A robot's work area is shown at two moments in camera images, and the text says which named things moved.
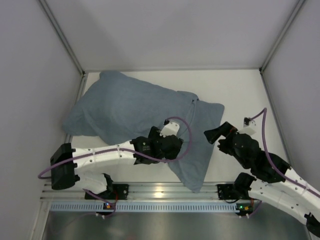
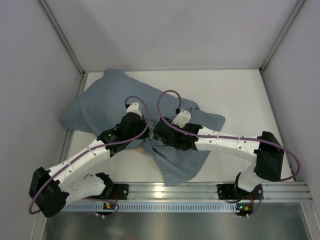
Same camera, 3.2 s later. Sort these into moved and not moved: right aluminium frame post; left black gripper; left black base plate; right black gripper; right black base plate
Moved: right black gripper; left black gripper
Not moved: right aluminium frame post; left black base plate; right black base plate
